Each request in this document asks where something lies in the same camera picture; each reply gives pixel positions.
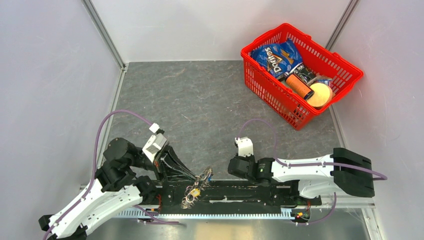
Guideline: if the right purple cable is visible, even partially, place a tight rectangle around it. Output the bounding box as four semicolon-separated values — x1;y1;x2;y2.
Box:
237;118;388;226

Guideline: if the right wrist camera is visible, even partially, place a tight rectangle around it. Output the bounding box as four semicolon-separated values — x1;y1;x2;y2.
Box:
234;136;254;157

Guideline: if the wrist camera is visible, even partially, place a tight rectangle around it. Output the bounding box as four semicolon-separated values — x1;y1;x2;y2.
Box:
142;123;168;163
234;136;254;157

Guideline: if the purple cable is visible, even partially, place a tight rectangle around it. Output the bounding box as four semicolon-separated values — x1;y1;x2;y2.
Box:
41;109;158;240
237;118;388;226

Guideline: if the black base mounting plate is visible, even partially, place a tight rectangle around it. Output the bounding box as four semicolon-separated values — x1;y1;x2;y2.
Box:
142;179;322;215

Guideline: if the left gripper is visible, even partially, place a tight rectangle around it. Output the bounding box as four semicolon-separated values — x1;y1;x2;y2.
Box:
129;139;199;184

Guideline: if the slotted cable duct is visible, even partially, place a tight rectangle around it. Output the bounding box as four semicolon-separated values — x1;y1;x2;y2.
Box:
114;207;295;221

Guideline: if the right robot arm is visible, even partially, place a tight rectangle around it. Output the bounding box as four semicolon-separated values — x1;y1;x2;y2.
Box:
227;147;375;205

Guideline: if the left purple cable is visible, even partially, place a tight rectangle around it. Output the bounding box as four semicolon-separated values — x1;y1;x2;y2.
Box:
41;109;158;240

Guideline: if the blue Doritos chip bag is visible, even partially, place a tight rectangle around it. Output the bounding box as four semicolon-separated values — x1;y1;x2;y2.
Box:
251;39;303;79

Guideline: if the round yellow sponge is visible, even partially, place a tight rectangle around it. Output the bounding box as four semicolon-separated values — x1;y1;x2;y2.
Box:
306;83;335;109

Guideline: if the orange cylindrical can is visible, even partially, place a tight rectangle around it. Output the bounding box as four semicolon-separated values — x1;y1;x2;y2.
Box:
285;73;315;100

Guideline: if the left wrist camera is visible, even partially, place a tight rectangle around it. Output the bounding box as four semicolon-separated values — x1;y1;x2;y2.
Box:
142;123;168;163

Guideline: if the black snack packet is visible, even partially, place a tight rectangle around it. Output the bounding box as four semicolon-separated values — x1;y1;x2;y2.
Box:
290;62;317;84

